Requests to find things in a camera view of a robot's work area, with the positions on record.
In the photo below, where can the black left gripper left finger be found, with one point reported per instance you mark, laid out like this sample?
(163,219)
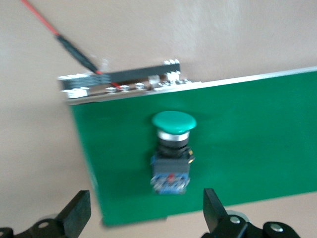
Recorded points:
(75,213)

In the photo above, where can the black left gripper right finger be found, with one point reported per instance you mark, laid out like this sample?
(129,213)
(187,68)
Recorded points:
(213,210)

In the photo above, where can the green push button switch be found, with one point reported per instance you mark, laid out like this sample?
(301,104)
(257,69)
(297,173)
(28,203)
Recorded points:
(171,171)

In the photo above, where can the green conveyor belt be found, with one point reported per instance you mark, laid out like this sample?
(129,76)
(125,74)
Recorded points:
(247,148)

